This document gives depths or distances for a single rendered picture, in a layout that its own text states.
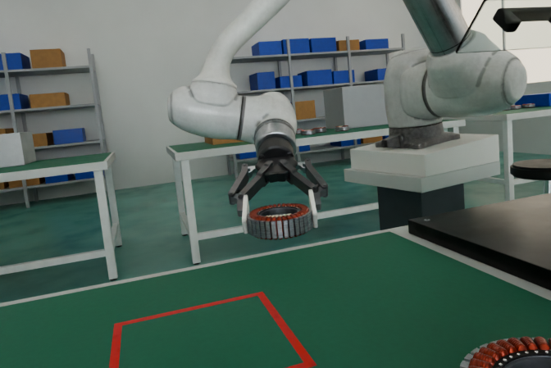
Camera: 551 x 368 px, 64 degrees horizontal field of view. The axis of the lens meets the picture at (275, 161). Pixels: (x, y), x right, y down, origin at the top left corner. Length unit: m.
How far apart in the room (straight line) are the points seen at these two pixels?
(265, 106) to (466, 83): 0.49
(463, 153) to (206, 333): 0.98
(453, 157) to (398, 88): 0.24
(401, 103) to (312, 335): 0.96
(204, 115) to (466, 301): 0.66
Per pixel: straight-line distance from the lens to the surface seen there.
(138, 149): 6.96
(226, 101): 0.96
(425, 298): 0.49
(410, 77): 1.28
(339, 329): 0.43
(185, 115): 0.97
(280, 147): 0.87
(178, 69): 7.02
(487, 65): 1.15
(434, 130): 1.33
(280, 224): 0.70
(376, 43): 7.50
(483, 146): 1.36
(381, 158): 1.29
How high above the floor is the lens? 0.95
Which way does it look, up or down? 7 degrees down
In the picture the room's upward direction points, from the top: 5 degrees counter-clockwise
